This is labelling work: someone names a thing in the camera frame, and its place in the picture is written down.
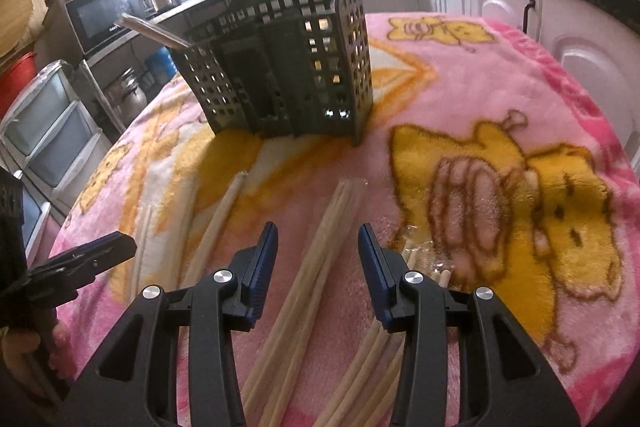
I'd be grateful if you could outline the dark grey plastic utensil holder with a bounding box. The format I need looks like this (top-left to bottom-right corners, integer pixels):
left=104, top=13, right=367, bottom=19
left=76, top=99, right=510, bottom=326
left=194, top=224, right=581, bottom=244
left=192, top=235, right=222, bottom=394
left=170, top=0, right=372, bottom=146

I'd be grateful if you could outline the pink printed blanket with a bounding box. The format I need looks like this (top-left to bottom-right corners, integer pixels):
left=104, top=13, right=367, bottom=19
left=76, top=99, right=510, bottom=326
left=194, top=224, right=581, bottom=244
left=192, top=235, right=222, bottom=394
left=50, top=12, right=640, bottom=427

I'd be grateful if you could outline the grey plastic drawer unit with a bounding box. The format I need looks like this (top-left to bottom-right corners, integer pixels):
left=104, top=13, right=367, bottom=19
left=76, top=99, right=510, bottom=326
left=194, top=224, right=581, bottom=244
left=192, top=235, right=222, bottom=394
left=0, top=59, right=108, bottom=218

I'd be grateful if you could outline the black microwave oven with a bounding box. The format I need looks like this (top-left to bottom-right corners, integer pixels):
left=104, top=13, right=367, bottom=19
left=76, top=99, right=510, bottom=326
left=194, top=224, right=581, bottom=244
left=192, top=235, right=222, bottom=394
left=65, top=0, right=151, bottom=55

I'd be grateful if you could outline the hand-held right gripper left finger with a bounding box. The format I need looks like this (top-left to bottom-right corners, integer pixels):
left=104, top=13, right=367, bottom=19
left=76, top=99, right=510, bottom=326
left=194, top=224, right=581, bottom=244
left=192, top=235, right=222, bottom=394
left=52, top=222, right=279, bottom=427

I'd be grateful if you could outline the metal pot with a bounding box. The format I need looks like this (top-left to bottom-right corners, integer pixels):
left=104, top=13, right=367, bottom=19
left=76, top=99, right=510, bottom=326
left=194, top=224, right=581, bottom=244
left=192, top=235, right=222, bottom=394
left=102, top=67, right=148, bottom=112

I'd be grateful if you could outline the red plastic bucket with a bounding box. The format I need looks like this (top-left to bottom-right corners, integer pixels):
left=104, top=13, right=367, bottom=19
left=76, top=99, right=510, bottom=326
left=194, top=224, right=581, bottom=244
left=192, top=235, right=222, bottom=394
left=0, top=52, right=38, bottom=118

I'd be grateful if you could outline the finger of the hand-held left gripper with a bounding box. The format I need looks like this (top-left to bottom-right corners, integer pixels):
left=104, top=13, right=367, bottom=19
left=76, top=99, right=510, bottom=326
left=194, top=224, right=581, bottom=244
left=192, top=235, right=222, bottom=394
left=22, top=232, right=138, bottom=308

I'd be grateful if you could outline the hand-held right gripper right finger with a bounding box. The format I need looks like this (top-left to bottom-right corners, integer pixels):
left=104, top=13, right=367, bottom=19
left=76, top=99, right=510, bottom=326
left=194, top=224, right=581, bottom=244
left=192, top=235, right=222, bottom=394
left=357, top=223, right=581, bottom=427

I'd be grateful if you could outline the round wooden board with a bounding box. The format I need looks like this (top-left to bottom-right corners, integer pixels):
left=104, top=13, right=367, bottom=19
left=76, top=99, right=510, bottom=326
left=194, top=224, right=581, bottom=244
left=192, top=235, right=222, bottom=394
left=0, top=0, right=51, bottom=58

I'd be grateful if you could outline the blue plastic bin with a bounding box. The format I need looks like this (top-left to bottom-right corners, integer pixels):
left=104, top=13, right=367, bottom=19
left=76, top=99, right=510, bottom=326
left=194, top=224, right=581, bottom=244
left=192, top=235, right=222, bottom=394
left=145, top=47, right=178, bottom=85

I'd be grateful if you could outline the person's left hand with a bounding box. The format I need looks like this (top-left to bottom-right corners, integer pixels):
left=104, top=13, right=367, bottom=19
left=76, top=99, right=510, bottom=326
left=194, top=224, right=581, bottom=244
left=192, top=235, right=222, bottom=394
left=0, top=319, right=71, bottom=380

